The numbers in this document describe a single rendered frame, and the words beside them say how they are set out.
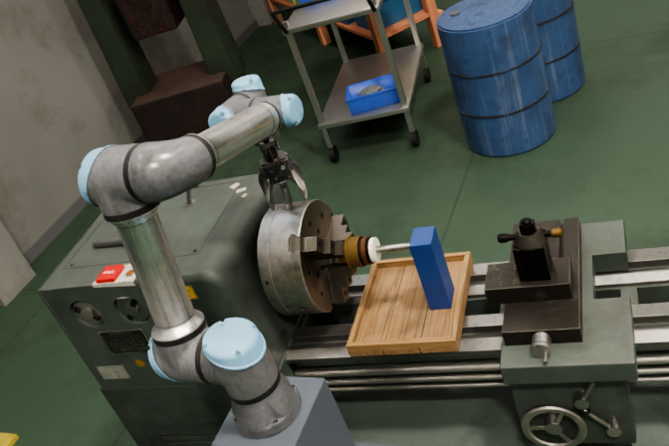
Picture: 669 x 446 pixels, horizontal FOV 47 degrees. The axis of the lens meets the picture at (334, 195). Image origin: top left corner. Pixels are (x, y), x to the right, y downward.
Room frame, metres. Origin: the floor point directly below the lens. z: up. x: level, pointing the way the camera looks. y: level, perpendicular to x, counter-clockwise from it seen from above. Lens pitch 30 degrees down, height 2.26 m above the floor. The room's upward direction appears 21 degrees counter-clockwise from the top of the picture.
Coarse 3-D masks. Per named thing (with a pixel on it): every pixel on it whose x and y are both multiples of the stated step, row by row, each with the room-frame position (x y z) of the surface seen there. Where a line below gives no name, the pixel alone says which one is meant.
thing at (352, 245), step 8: (352, 240) 1.73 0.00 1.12; (360, 240) 1.73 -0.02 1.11; (368, 240) 1.72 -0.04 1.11; (344, 248) 1.72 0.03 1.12; (352, 248) 1.71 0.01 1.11; (360, 248) 1.70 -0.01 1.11; (344, 256) 1.71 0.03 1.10; (352, 256) 1.70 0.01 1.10; (360, 256) 1.70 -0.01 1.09; (368, 256) 1.69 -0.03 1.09; (344, 264) 1.73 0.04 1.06; (352, 264) 1.70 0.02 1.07; (360, 264) 1.70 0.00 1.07; (368, 264) 1.70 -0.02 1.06
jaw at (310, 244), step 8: (296, 240) 1.71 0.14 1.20; (304, 240) 1.71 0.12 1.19; (312, 240) 1.70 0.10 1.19; (320, 240) 1.71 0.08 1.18; (328, 240) 1.72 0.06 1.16; (296, 248) 1.69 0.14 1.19; (304, 248) 1.70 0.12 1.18; (312, 248) 1.68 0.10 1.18; (320, 248) 1.69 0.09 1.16; (328, 248) 1.70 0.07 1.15; (336, 248) 1.72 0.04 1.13; (312, 256) 1.73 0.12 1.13; (320, 256) 1.72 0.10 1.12; (328, 256) 1.72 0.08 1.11; (336, 256) 1.71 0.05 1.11
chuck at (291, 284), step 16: (304, 208) 1.79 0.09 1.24; (320, 208) 1.86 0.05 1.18; (272, 224) 1.78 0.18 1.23; (288, 224) 1.75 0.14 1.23; (304, 224) 1.75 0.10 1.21; (320, 224) 1.82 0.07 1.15; (272, 240) 1.74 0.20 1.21; (288, 240) 1.71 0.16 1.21; (272, 256) 1.71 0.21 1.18; (288, 256) 1.69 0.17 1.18; (304, 256) 1.69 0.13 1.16; (272, 272) 1.69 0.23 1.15; (288, 272) 1.67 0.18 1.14; (304, 272) 1.66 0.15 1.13; (320, 272) 1.73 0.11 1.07; (288, 288) 1.66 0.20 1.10; (304, 288) 1.64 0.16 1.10; (320, 288) 1.70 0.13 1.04; (288, 304) 1.67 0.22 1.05; (304, 304) 1.66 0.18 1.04; (320, 304) 1.67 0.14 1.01; (336, 304) 1.75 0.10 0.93
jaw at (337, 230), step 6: (336, 216) 1.88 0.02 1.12; (342, 216) 1.87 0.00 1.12; (330, 222) 1.87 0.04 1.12; (336, 222) 1.86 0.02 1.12; (342, 222) 1.86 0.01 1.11; (330, 228) 1.85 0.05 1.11; (336, 228) 1.84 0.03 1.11; (342, 228) 1.83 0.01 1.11; (348, 228) 1.83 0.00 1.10; (330, 234) 1.83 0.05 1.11; (336, 234) 1.81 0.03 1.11; (342, 234) 1.80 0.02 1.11; (348, 234) 1.79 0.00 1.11; (336, 240) 1.79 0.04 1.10; (342, 240) 1.78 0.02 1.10
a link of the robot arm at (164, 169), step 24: (288, 96) 1.61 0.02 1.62; (240, 120) 1.49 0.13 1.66; (264, 120) 1.53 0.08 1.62; (288, 120) 1.58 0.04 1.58; (144, 144) 1.35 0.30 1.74; (168, 144) 1.34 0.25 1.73; (192, 144) 1.34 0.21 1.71; (216, 144) 1.39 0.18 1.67; (240, 144) 1.44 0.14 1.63; (144, 168) 1.30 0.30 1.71; (168, 168) 1.30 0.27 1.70; (192, 168) 1.31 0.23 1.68; (144, 192) 1.29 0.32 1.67; (168, 192) 1.29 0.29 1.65
